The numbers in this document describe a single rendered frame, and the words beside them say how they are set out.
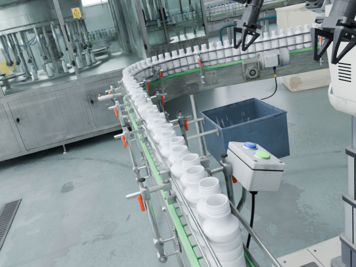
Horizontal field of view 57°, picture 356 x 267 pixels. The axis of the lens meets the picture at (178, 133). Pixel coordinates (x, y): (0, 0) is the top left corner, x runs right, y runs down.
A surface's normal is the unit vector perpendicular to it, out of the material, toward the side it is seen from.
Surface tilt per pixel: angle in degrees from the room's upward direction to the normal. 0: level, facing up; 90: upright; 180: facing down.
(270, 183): 90
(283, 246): 0
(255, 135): 90
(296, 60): 90
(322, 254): 0
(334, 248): 0
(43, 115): 90
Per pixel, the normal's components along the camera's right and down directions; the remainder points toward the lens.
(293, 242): -0.19, -0.92
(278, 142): 0.24, 0.30
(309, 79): -0.07, 0.36
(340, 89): -0.95, 0.26
